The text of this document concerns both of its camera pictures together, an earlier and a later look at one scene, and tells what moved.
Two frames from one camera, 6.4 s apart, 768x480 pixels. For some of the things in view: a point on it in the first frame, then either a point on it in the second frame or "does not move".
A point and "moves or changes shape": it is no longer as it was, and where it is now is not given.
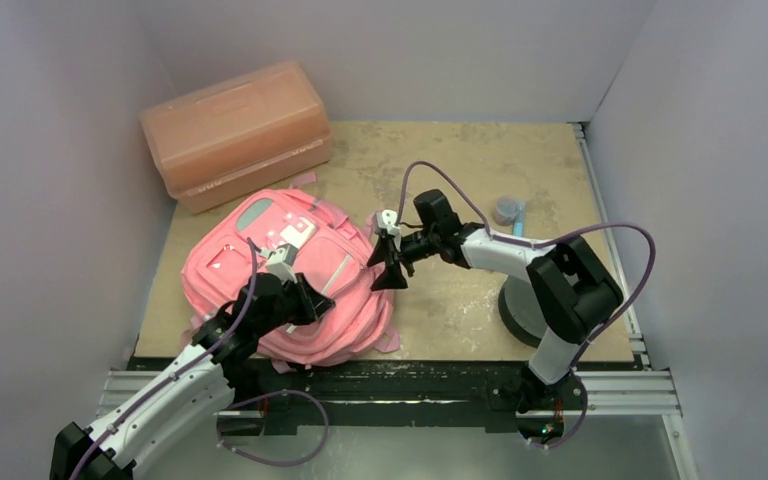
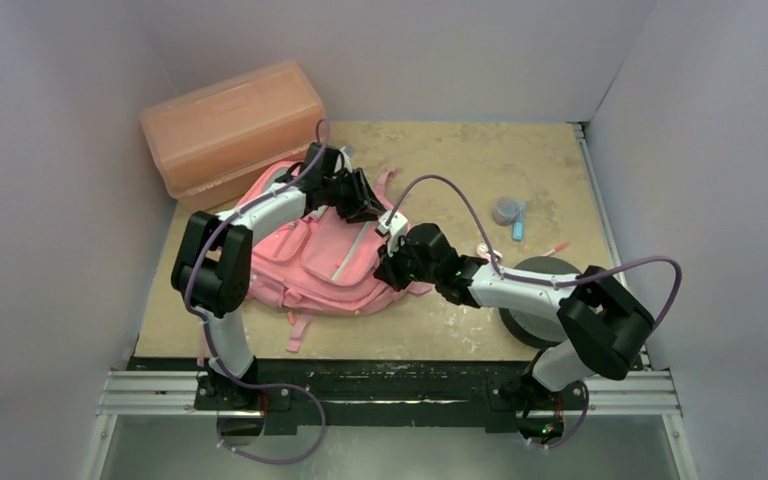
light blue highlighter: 519,219 does not move
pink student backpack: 290,230 moves or changes shape
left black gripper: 311,303 to 362,205
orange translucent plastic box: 237,134 does not move
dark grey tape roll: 521,310 does not move
